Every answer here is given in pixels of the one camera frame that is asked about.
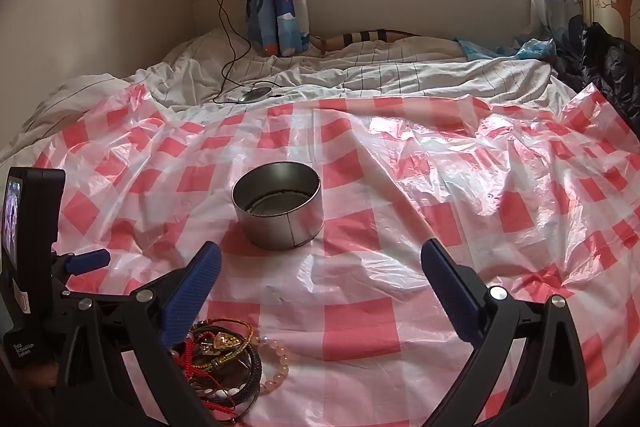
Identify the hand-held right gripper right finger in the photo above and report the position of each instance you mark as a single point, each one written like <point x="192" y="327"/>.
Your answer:
<point x="450" y="292"/>

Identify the tan black-striped pillow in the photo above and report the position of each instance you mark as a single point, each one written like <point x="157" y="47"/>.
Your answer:
<point x="360" y="38"/>

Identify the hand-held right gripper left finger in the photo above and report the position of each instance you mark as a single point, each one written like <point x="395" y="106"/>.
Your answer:
<point x="195" y="292"/>

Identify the round metal tin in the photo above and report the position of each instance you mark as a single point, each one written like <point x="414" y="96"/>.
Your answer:
<point x="280" y="227"/>

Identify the blue plastic bag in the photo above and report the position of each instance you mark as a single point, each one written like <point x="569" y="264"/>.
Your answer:
<point x="530" y="49"/>

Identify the round silver disc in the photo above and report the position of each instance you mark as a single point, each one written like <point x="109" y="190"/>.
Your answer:
<point x="255" y="94"/>

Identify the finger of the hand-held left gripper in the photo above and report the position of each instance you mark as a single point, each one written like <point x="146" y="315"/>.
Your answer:
<point x="87" y="260"/>

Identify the white striped bedsheet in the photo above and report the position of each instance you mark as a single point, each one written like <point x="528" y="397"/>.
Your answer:
<point x="400" y="77"/>

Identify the red checkered plastic sheet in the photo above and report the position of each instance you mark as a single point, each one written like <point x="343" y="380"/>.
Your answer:
<point x="375" y="157"/>

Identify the black puffer jacket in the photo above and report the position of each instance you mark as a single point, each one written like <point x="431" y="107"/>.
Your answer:
<point x="605" y="62"/>

